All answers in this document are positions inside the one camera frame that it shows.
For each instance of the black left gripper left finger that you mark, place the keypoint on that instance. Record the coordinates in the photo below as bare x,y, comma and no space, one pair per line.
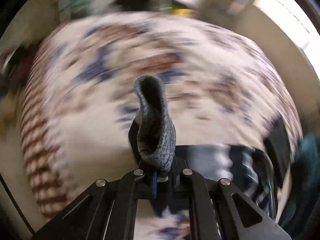
105,210

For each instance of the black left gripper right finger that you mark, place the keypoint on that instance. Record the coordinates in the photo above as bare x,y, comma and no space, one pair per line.
218,209

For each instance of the navy striped knit sweater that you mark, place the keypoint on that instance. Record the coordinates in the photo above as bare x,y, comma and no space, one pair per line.
250,169

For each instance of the grey knitted sock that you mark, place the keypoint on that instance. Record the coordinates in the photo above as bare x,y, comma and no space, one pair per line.
156,135

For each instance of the teal velvet garment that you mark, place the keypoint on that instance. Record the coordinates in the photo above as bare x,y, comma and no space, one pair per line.
300,216

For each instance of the black folded garment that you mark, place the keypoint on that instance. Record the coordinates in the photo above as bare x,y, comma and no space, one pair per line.
278,148

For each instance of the floral cream bed blanket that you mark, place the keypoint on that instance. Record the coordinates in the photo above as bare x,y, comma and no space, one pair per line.
110,94

